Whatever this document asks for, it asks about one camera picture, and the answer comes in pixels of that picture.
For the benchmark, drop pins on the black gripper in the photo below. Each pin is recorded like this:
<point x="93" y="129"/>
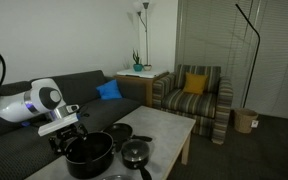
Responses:
<point x="67" y="131"/>

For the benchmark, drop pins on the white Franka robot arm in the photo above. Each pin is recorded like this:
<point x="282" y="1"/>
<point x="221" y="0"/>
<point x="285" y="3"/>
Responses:
<point x="17" y="103"/>

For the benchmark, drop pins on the big black pot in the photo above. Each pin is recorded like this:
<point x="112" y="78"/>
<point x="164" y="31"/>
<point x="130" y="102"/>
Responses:
<point x="94" y="163"/>

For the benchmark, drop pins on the glass pot lid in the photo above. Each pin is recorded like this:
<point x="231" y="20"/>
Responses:
<point x="117" y="177"/>

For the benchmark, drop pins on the plant in teal pot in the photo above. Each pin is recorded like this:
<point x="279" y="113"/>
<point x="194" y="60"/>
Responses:
<point x="137" y="67"/>

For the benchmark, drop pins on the black frying pan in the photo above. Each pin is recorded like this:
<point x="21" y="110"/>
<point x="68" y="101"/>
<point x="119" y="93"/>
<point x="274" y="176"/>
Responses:
<point x="119" y="130"/>

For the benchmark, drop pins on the dark grey sofa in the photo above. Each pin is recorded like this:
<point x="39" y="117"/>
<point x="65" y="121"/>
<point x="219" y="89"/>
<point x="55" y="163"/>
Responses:
<point x="14" y="150"/>

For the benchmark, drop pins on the blue cushion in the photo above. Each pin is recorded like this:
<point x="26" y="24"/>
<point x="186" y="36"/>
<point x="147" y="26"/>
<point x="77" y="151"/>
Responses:
<point x="109" y="90"/>

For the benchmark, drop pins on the small black saucepan with lid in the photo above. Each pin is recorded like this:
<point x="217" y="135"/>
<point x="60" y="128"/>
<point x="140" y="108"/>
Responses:
<point x="135" y="153"/>

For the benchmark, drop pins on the wooden side table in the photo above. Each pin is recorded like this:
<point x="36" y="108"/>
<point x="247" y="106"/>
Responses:
<point x="140" y="88"/>

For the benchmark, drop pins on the grey top coffee table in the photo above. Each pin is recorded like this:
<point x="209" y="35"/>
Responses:
<point x="160" y="130"/>

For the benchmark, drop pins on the small white bowl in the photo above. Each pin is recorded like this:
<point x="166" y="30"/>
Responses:
<point x="147" y="67"/>

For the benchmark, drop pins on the striped armchair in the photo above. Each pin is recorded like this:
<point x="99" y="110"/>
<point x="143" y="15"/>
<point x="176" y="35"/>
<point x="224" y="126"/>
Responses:
<point x="190" y="103"/>

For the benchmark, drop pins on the white floor lamp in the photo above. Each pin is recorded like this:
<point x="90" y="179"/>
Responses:
<point x="146" y="33"/>

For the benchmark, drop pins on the yellow cushion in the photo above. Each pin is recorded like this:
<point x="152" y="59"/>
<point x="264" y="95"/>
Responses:
<point x="195" y="83"/>

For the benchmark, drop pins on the wicker wastebasket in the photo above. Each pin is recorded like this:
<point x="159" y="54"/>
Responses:
<point x="245" y="120"/>

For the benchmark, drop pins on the thin black floor lamp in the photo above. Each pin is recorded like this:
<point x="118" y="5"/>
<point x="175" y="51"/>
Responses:
<point x="256" y="50"/>

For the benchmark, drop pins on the window blinds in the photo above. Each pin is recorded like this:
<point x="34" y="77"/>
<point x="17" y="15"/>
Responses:
<point x="277" y="60"/>

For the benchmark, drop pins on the white wrist mount plate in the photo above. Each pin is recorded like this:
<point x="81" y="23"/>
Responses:
<point x="59" y="125"/>

